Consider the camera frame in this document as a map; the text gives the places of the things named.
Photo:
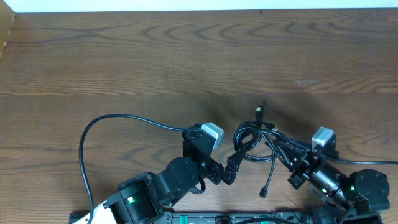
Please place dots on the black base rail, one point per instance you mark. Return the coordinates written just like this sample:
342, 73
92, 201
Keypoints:
212, 218

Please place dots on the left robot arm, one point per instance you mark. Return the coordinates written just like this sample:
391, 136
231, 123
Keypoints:
143, 198

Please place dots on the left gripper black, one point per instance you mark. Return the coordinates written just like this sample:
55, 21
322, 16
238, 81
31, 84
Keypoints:
218, 172

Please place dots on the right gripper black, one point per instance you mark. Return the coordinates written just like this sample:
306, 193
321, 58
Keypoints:
301, 168

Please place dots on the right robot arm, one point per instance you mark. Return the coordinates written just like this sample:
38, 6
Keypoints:
361, 193

